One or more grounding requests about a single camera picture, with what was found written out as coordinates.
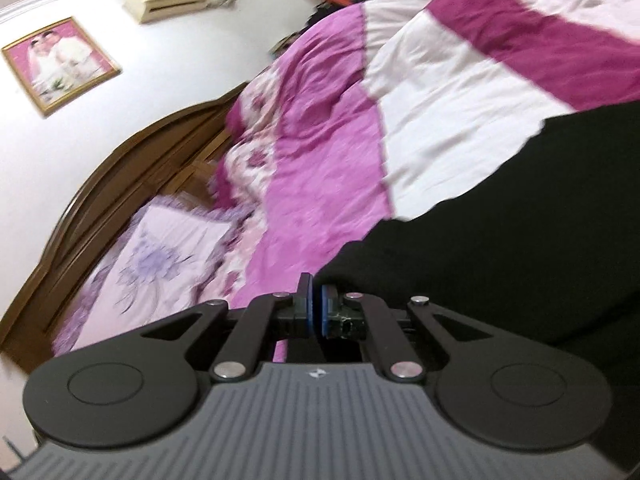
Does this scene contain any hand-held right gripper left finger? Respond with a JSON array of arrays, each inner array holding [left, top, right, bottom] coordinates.
[[140, 272, 317, 383]]

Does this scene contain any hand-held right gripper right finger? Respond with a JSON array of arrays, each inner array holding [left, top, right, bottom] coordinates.
[[320, 284, 493, 383]]

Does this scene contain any black knit cardigan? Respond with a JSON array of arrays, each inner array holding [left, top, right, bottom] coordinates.
[[320, 92, 640, 391]]

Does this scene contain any floral lilac pillow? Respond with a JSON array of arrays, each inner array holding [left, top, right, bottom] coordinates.
[[70, 200, 238, 353]]

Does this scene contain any pink and white floral quilt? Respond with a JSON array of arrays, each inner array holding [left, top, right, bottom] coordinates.
[[50, 0, 640, 361]]

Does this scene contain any brown wooden headboard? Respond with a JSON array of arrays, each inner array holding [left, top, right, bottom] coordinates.
[[0, 82, 251, 376]]

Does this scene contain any cream wall air conditioner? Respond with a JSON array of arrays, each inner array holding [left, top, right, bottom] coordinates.
[[124, 0, 213, 25]]

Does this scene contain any gold framed wall photo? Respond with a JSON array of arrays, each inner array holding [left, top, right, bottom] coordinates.
[[1, 16, 122, 117]]

